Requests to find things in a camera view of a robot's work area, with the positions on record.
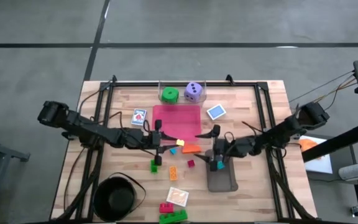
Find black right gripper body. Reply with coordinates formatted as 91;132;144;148
209;124;234;172

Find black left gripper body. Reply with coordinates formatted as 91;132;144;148
134;119;163;166

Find large orange toy brick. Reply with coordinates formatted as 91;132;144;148
181;143;203;154

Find red toy brick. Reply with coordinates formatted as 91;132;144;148
158;202;175;214

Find large green toy brick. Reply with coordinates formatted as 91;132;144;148
158;209;188;224

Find pink translucent plastic bin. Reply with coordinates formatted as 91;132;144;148
152;105;203;141

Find clear grey plastic bin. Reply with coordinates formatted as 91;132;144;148
204;148;239;193

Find red and blue card deck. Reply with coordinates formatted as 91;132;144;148
131;108;148;126

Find clear plastic dice box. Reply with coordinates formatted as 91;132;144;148
158;80;207;105

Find green foam die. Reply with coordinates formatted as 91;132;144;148
161;86;180;105

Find purple foam die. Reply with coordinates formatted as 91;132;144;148
183;82;204;103

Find beige wrapped card deck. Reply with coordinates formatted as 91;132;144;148
165;186;190;208

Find black pumpkin face bucket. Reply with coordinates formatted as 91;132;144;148
92;172;147;222

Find orange object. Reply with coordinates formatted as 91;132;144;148
299;139;323;160

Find white paper sheet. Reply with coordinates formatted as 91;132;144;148
298;135;334;174

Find black slanted bar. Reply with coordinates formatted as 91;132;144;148
301;123;358;163

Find grey white cylinder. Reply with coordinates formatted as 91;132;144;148
338;162;358;181

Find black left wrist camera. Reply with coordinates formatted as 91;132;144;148
144;132;155;147

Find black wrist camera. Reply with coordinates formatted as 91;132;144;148
144;132;155;147
218;140;229;156

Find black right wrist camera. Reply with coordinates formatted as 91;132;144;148
218;140;229;156

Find thin grey wire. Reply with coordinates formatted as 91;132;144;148
289;70;356;103

